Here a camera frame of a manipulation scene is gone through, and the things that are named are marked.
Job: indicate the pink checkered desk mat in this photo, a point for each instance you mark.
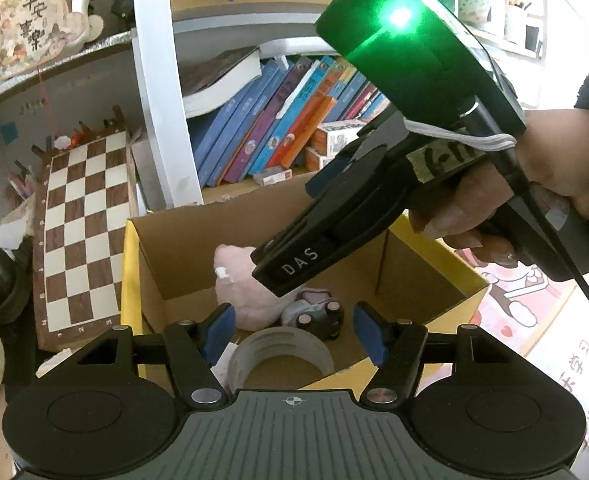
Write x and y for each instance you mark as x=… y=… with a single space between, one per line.
x=549 y=345

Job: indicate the row of colourful books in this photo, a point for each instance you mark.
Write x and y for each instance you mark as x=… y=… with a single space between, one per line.
x=274 y=120

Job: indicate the thick dark-covered book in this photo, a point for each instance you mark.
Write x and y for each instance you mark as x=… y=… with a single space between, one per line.
x=219 y=80

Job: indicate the white square pen holder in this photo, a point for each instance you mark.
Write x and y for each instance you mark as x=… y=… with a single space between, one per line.
x=515 y=25

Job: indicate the grey toy car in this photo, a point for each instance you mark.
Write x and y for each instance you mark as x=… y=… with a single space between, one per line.
x=314 y=321

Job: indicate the yellow cardboard box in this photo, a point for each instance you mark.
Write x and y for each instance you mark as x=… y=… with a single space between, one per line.
x=174 y=260

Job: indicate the rabbit decor plaque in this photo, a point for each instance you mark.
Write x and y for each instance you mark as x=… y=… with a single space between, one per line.
x=34 y=25

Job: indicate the small black cube holder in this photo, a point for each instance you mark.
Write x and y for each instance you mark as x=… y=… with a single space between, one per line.
x=534 y=39

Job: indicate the white flat board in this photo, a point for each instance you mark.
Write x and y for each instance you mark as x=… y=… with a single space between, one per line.
x=294 y=47

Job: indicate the white bookshelf frame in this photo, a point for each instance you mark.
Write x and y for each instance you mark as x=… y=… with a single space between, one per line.
x=167 y=85

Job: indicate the pink plush toy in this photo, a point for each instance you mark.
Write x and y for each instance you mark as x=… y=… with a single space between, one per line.
x=244 y=300

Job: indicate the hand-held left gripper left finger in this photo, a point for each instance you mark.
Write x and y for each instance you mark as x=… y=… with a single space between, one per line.
x=222 y=331

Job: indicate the person's right hand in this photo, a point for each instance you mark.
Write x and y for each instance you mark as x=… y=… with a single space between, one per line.
x=569 y=155

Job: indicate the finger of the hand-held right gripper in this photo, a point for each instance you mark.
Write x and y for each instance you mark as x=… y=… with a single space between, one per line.
x=327 y=180
x=299 y=262

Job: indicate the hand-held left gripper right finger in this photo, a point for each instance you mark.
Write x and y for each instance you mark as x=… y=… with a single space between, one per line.
x=369 y=334

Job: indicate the brown white chessboard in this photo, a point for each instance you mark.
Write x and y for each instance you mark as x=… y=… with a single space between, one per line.
x=82 y=240

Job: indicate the clear tape roll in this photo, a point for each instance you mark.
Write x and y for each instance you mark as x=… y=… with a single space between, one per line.
x=284 y=340

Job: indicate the small white red box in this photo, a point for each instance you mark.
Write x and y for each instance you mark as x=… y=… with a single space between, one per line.
x=273 y=176

